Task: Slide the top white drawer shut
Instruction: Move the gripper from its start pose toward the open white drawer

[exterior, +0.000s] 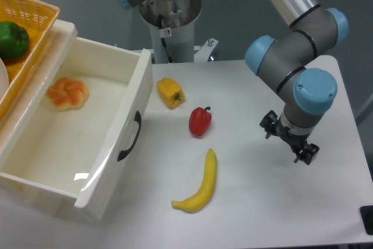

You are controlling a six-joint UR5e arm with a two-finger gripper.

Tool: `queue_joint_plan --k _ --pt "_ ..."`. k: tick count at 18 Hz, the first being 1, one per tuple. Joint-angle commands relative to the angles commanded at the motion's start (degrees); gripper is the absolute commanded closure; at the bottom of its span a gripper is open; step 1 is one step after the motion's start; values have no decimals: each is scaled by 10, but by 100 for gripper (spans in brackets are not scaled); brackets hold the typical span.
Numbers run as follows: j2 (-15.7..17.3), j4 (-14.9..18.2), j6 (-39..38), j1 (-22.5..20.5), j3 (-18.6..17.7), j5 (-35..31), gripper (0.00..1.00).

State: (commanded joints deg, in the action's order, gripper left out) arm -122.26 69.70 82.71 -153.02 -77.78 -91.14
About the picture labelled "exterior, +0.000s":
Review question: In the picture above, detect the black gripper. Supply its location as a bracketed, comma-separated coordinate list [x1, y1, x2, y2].
[259, 110, 319, 165]

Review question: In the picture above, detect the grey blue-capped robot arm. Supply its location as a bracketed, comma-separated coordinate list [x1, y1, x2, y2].
[117, 0, 349, 164]

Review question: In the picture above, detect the red toy bell pepper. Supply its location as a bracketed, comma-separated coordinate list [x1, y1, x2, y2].
[189, 107, 212, 137]

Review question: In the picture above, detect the black object at table corner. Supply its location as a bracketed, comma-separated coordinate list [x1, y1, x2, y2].
[360, 205, 373, 236]

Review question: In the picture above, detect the yellow toy banana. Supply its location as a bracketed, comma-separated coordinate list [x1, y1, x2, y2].
[171, 149, 217, 213]

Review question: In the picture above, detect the yellow toy bell pepper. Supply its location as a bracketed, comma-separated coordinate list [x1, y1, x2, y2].
[156, 78, 185, 109]

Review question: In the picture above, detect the orange toy bread roll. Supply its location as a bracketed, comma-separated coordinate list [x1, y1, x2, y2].
[46, 77, 89, 110]

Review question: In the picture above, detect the yellow woven basket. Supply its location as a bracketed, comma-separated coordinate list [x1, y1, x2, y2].
[1, 0, 60, 118]

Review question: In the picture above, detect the green toy bell pepper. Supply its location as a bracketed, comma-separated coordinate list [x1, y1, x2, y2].
[1, 21, 29, 60]

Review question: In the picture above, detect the black top drawer handle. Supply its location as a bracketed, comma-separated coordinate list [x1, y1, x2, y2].
[117, 110, 142, 162]

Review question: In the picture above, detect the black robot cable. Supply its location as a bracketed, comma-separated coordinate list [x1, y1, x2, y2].
[158, 14, 175, 64]

